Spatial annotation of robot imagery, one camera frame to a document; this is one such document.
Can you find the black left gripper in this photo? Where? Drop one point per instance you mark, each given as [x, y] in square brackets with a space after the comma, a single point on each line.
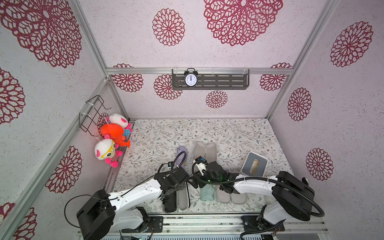
[180, 187]

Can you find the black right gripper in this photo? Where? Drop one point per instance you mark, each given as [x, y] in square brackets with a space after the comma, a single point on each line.
[195, 182]

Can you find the black umbrella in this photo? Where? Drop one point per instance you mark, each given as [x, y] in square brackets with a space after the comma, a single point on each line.
[170, 203]

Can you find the black umbrella case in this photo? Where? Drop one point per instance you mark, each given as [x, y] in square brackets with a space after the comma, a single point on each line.
[183, 197]

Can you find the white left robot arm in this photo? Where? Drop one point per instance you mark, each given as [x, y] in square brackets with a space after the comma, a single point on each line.
[105, 212]

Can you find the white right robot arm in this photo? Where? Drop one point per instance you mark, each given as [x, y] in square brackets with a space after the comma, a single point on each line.
[288, 196]

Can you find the mint green folded umbrella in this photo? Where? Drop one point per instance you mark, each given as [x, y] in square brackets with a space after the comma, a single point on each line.
[207, 193]

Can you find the open mint umbrella case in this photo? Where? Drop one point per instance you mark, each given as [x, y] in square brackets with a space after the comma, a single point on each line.
[225, 197]

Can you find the beige roll in tray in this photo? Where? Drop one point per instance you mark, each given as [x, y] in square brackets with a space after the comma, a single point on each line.
[254, 167]

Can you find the white rimmed grey tray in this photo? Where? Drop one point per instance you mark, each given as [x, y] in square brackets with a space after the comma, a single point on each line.
[251, 156]

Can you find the white plush with yellow glasses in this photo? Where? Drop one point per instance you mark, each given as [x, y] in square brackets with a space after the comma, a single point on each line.
[106, 150]

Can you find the orange plush whale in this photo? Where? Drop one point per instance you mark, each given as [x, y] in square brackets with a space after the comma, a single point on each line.
[115, 133]

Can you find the white pink plush doll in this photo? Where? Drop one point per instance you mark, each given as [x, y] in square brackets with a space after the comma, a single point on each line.
[122, 122]

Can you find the black alarm clock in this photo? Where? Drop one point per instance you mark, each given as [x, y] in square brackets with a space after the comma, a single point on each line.
[191, 77]

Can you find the grey wall shelf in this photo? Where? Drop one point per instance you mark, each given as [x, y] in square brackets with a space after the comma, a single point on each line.
[213, 81]

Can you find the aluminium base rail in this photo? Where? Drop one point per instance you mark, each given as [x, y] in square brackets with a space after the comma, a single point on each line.
[222, 227]

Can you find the black wire wall rack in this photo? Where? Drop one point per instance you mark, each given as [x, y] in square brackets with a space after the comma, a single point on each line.
[90, 121]

